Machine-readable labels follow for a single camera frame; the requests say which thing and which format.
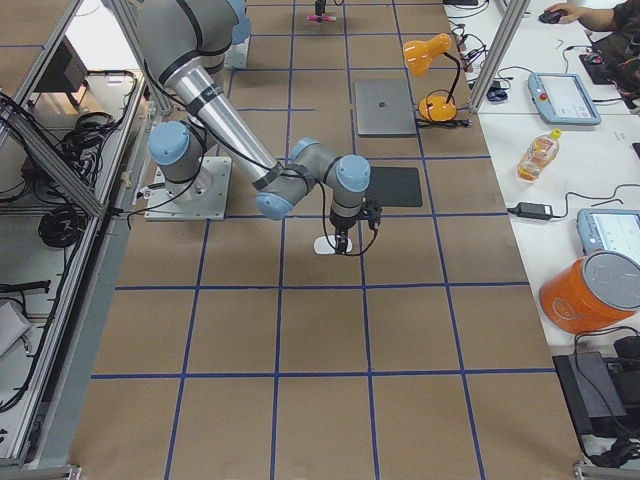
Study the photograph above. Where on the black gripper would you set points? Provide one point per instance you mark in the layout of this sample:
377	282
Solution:
343	226

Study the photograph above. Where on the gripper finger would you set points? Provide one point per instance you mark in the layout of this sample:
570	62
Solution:
319	7

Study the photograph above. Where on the pink marker pen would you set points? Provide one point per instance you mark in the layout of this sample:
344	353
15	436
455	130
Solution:
321	18

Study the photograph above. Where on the white computer mouse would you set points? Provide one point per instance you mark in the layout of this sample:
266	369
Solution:
326	245

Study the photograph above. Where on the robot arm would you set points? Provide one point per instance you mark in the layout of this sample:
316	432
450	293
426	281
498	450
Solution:
183	44

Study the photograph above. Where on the black mousepad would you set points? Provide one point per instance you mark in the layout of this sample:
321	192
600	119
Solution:
395	187

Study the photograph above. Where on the silver laptop notebook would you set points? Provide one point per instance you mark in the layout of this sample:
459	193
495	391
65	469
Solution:
383	108

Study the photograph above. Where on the black desk mouse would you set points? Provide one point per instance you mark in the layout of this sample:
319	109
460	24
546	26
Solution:
549	17

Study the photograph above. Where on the person's hand on mouse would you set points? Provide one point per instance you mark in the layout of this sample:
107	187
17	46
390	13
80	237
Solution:
567	12

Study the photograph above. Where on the black power brick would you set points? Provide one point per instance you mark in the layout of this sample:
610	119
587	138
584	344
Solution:
535	211

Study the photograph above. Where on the yellow drink bottle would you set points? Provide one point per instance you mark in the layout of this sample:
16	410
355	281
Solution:
540	153

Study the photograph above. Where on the blue teach pendant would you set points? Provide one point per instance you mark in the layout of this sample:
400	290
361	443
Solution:
615	230
562	99

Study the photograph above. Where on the orange bucket with lid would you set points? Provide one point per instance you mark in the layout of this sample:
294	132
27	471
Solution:
595	292

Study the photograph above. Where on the black box on floor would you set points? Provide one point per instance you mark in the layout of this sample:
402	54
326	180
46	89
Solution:
602	394

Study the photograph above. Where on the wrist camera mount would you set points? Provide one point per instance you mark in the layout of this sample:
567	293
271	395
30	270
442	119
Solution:
372	212

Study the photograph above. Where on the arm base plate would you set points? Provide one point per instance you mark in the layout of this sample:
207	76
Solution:
205	199

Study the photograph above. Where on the metal side rack frame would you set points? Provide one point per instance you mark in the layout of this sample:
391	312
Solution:
55	236

